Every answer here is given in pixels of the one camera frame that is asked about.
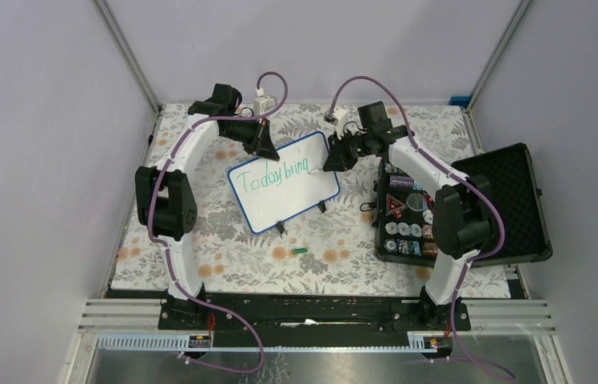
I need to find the black open case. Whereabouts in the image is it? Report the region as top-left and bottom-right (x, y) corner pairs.
(370, 143), (552, 267)

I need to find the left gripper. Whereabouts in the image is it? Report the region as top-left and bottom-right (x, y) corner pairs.
(222, 115), (279, 161)

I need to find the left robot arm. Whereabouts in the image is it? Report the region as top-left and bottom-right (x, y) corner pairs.
(134, 83), (280, 329)

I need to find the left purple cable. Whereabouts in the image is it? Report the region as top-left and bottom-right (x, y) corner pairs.
(146, 71), (289, 374)

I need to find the blue corner clamp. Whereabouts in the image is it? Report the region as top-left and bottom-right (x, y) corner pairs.
(448, 96), (472, 109)

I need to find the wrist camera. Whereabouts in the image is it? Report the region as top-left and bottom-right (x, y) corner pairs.
(324, 107), (349, 139)
(252, 88), (277, 116)

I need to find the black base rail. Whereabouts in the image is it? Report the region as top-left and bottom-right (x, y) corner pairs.
(158, 292), (471, 348)

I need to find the blue framed whiteboard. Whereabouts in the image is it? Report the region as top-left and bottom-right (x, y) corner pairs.
(227, 131), (341, 234)

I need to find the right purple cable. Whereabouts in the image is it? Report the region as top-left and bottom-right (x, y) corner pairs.
(326, 76), (517, 380)

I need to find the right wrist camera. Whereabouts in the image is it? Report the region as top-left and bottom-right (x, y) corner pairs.
(324, 107), (349, 139)

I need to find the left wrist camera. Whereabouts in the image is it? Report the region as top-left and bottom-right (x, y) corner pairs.
(252, 88), (277, 116)

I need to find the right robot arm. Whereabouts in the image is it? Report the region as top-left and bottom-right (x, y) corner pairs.
(322, 102), (505, 330)

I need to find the white cable duct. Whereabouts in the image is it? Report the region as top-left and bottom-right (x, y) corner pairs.
(96, 330), (451, 354)

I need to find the purple cable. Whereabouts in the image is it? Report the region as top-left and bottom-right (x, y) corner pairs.
(146, 71), (289, 374)
(326, 76), (517, 380)

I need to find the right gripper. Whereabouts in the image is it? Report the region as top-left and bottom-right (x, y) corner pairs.
(324, 128), (373, 173)

